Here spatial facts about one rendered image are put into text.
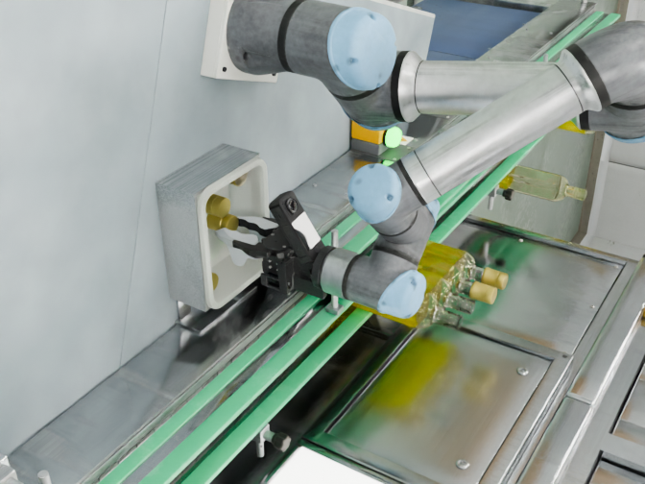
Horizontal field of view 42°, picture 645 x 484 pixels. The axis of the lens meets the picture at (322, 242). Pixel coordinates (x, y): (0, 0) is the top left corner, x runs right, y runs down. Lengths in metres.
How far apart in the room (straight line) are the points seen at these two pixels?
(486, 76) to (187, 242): 0.53
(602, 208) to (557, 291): 6.11
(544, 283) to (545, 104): 0.90
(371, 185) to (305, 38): 0.27
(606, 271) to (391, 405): 0.73
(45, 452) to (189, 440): 0.20
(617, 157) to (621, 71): 6.68
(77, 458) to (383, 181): 0.58
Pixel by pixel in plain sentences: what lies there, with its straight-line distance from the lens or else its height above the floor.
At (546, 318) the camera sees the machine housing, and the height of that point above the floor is 1.22.
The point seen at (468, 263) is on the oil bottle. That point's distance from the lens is 1.70.
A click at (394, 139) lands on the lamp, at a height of 0.85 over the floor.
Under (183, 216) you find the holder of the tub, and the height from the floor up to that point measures 0.80.
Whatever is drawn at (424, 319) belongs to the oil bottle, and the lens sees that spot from 1.57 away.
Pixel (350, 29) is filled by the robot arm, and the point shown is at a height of 0.99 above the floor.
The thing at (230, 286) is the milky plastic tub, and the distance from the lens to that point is 1.43.
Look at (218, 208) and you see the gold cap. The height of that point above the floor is 0.81.
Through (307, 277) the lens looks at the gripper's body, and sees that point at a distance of 1.35.
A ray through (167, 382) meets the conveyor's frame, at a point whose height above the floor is 0.84.
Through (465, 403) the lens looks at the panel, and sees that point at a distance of 1.59.
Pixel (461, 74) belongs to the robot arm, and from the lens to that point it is 1.34.
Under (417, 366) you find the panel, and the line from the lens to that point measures 1.66.
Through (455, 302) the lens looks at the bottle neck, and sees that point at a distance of 1.61.
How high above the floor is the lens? 1.59
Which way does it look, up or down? 27 degrees down
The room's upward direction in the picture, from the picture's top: 108 degrees clockwise
